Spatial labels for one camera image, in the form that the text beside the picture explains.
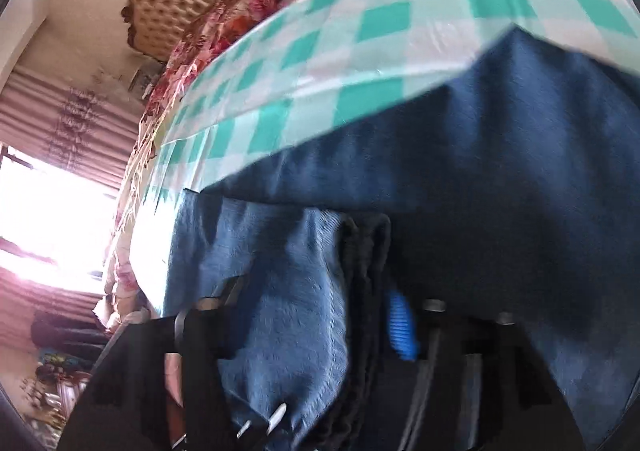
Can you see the pink patterned curtain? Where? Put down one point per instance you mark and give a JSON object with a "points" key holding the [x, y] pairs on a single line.
{"points": [[75, 116]]}

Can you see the pink floral quilt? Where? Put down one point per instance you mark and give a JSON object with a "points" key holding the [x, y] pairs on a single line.
{"points": [[250, 6]]}

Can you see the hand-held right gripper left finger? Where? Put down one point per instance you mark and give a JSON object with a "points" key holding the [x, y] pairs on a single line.
{"points": [[200, 336]]}

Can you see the blue denim pants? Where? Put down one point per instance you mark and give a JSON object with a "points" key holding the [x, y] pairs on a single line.
{"points": [[500, 181]]}

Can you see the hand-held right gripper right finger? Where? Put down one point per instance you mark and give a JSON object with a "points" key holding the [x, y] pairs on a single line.
{"points": [[401, 328]]}

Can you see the bright window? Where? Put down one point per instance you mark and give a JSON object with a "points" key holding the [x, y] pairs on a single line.
{"points": [[55, 216]]}

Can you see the green checked tablecloth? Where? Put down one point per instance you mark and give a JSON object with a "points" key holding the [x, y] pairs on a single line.
{"points": [[400, 16]]}

